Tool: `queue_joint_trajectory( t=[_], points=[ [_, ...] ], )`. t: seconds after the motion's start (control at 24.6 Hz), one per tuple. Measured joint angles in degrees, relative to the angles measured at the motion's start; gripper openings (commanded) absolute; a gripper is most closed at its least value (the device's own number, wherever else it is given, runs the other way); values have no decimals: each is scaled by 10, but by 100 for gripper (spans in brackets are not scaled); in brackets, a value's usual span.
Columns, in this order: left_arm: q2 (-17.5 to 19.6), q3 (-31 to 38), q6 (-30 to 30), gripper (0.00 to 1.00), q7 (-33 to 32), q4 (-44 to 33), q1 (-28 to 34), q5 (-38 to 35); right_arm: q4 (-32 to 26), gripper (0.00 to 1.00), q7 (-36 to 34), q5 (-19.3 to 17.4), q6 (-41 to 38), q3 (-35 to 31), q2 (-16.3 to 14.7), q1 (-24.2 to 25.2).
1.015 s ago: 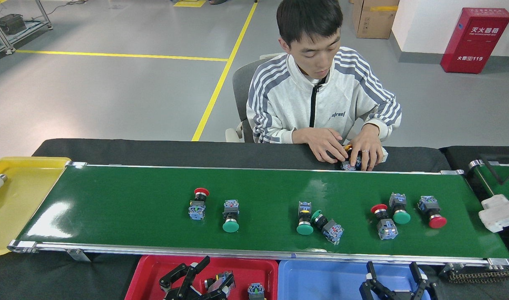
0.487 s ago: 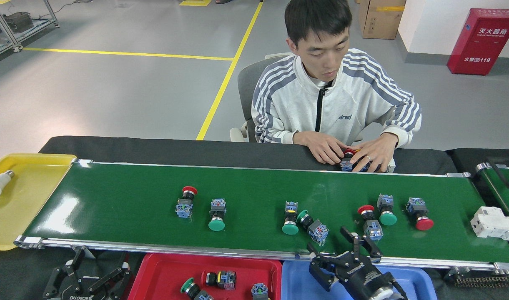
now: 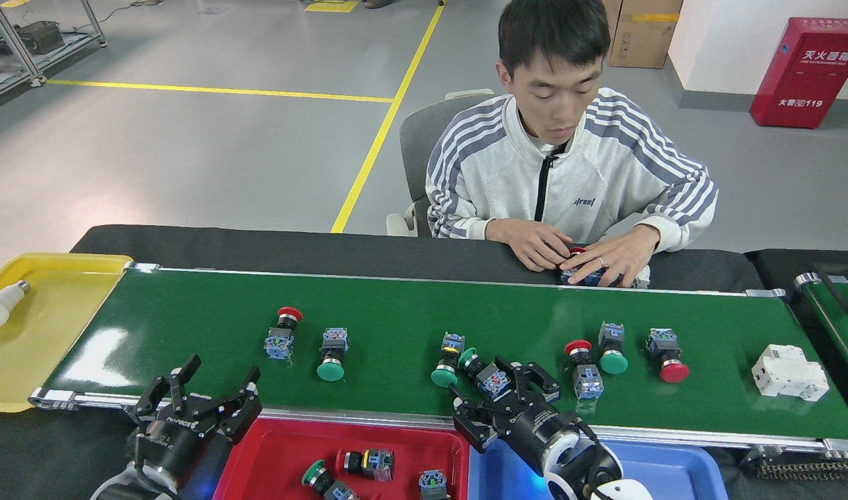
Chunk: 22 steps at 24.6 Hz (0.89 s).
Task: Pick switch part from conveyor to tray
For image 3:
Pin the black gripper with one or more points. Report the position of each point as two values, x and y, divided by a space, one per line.
535 430
177 437

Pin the green mushroom push button switch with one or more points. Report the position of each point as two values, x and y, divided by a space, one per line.
444 376
493 380
330 370
316 473
613 362

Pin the red mushroom push button switch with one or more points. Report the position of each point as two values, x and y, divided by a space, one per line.
376 464
587 380
674 371
433 482
279 345
576 250

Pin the push button switch blue contacts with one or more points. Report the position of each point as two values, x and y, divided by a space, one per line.
583 278

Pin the white circuit breaker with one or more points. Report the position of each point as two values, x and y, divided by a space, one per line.
644 279
788 375

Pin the red plastic tray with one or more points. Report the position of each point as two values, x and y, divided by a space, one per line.
271 458

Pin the long green conveyor belt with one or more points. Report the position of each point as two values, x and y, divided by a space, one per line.
396 312

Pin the yellow plastic tray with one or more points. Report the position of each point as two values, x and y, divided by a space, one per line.
55 347

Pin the blue plastic tray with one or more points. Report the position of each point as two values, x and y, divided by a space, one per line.
674 479

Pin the short green conveyor belt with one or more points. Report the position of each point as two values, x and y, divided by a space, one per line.
837 326

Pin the person's right hand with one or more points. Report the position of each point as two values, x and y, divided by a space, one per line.
531 243

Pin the person's left hand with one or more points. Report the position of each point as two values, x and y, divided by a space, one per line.
628 253

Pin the person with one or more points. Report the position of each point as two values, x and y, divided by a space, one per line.
493 173

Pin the grey office chair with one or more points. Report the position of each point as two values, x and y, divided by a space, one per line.
424 132

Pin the brown cardboard box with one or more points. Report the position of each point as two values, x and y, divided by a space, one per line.
642 35

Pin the silver metal rack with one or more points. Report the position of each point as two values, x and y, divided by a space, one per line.
90 24

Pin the black box on rack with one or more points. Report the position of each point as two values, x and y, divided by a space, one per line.
40 38

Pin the red fire extinguisher cabinet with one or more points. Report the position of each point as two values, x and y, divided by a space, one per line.
809 76

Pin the black metal bracket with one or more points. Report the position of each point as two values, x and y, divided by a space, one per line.
844 307

